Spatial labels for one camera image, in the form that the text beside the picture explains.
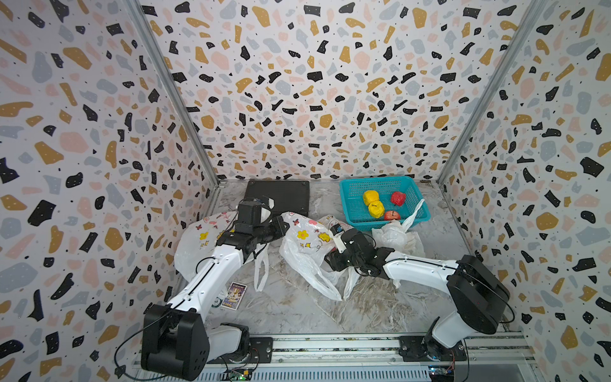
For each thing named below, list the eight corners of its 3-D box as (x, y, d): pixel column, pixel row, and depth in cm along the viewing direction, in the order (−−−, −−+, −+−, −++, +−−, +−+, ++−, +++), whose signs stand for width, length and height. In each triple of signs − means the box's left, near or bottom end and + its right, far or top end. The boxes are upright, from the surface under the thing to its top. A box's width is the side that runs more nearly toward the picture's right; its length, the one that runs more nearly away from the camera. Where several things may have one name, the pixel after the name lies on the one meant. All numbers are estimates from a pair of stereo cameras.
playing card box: (222, 307, 84) (220, 305, 82) (234, 283, 90) (232, 281, 88) (236, 311, 83) (235, 309, 81) (247, 287, 89) (246, 285, 87)
